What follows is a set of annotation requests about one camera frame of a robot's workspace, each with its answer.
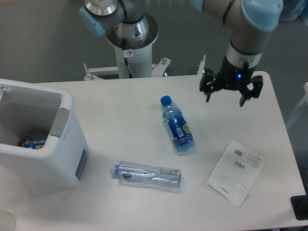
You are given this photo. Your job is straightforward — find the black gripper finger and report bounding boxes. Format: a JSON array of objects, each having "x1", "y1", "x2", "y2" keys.
[
  {"x1": 199, "y1": 69, "x2": 223, "y2": 103},
  {"x1": 238, "y1": 75, "x2": 263, "y2": 107}
]

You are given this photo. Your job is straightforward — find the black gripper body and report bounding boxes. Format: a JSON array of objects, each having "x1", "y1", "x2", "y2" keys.
[{"x1": 216, "y1": 56, "x2": 256, "y2": 93}]

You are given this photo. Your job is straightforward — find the white plastic package bag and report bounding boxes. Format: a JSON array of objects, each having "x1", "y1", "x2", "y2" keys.
[{"x1": 208, "y1": 140, "x2": 265, "y2": 207}]

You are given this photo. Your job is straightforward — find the white trash can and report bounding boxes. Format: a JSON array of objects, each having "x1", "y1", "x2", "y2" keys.
[{"x1": 0, "y1": 79, "x2": 88, "y2": 188}]

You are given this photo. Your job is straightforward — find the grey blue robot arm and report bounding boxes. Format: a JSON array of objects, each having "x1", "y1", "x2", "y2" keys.
[{"x1": 79, "y1": 0, "x2": 268, "y2": 105}]

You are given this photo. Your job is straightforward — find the blue labelled plastic bottle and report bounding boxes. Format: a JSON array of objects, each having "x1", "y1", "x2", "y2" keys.
[{"x1": 160, "y1": 95, "x2": 194, "y2": 153}]

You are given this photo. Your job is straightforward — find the blue plastic bag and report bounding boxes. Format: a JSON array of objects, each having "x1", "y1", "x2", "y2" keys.
[{"x1": 279, "y1": 0, "x2": 308, "y2": 23}]

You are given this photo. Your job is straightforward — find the clear crushed plastic bottle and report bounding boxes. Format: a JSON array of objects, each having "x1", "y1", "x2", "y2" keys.
[{"x1": 110, "y1": 161, "x2": 181, "y2": 192}]

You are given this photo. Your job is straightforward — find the black device at table edge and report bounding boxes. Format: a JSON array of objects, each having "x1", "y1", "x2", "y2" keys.
[{"x1": 290, "y1": 195, "x2": 308, "y2": 220}]

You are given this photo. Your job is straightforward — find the blue packaging inside bin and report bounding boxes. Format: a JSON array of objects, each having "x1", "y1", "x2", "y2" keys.
[{"x1": 18, "y1": 131, "x2": 48, "y2": 150}]

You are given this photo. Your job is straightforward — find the white frame at right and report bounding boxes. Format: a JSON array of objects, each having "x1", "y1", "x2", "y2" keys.
[{"x1": 285, "y1": 82, "x2": 308, "y2": 129}]

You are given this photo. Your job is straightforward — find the white pedestal base frame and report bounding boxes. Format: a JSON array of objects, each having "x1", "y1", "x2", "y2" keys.
[{"x1": 83, "y1": 55, "x2": 206, "y2": 81}]

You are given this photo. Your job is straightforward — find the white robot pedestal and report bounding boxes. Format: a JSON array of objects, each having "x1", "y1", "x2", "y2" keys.
[{"x1": 106, "y1": 13, "x2": 159, "y2": 79}]

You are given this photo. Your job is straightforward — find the black pedestal cable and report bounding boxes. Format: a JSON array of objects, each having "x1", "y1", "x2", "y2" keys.
[{"x1": 121, "y1": 38, "x2": 133, "y2": 78}]

